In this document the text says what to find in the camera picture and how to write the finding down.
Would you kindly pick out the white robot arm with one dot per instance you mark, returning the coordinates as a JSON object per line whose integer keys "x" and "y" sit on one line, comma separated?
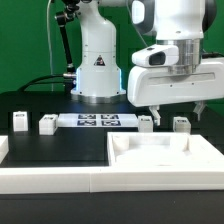
{"x": 171, "y": 22}

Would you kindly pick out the white marker base plate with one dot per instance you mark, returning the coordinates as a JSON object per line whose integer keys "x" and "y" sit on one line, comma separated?
{"x": 97, "y": 120}

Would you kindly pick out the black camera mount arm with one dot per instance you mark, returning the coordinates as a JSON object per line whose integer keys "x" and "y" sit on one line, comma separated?
{"x": 62, "y": 18}

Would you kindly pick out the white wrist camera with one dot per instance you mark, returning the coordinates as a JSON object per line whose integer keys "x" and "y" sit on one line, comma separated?
{"x": 156, "y": 55}

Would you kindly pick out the white U-shaped obstacle fence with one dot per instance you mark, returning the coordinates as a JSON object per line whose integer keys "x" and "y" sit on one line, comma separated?
{"x": 111, "y": 178}

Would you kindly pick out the white square tabletop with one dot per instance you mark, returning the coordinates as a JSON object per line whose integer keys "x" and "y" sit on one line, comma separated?
{"x": 133, "y": 149}

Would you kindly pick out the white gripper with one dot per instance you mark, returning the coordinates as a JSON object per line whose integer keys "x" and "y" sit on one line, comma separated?
{"x": 156, "y": 86}

